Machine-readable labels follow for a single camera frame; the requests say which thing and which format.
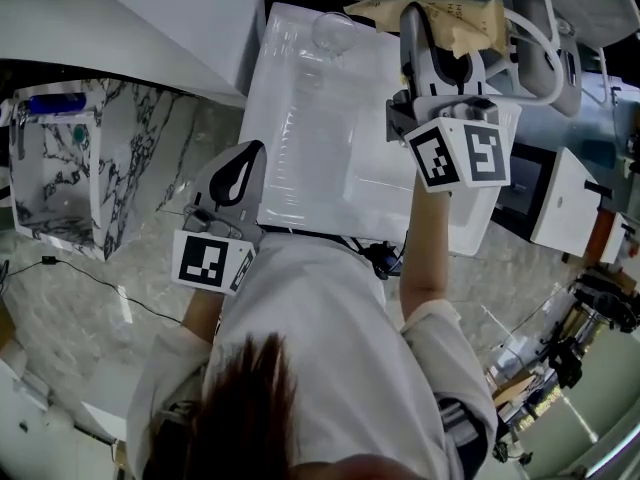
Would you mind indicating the black frame stand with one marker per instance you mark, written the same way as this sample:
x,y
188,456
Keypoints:
x,y
525,188

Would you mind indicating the clear glass cup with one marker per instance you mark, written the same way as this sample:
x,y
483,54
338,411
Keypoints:
x,y
332,30

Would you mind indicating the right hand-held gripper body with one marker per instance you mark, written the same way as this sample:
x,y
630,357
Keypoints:
x,y
485,153

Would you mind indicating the narrow white sink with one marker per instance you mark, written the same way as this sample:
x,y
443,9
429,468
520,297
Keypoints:
x,y
560,203

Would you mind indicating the blue bottle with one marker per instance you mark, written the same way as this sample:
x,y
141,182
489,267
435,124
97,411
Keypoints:
x,y
55,103

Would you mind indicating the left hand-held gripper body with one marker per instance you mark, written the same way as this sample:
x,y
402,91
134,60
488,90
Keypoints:
x,y
200,263

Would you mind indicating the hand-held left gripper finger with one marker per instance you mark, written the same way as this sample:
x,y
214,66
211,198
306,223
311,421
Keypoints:
x,y
202,193
257,193

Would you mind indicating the torn brown paper packet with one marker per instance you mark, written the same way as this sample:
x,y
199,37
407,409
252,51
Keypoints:
x,y
465,23

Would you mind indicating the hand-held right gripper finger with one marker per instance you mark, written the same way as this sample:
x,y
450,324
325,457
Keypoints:
x,y
478,80
415,53

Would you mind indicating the black waist-worn device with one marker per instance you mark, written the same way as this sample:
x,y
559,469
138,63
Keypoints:
x,y
382,260

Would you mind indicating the large white plate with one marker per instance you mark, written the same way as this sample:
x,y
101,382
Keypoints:
x,y
125,18

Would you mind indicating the light wooden board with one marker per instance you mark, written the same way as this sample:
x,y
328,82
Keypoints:
x,y
515,393

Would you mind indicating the marble patterned cabinet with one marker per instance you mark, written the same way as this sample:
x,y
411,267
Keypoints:
x,y
125,168

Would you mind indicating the white ceramic sink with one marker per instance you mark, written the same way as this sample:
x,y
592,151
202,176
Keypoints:
x,y
310,143

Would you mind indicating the brown wooden furniture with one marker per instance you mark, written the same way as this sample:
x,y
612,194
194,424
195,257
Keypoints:
x,y
600,228

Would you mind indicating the black faucet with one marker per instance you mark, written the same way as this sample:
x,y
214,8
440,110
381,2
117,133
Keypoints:
x,y
597,188

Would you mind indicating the person's left forearm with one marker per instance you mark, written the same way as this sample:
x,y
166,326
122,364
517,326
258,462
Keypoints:
x,y
202,313

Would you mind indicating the white tubular chair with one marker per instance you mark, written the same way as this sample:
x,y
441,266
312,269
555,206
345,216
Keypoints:
x,y
542,68

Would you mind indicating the person's white shirt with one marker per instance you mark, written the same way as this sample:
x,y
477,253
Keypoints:
x,y
320,328

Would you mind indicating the person's right forearm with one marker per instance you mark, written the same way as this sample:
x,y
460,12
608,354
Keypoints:
x,y
425,248

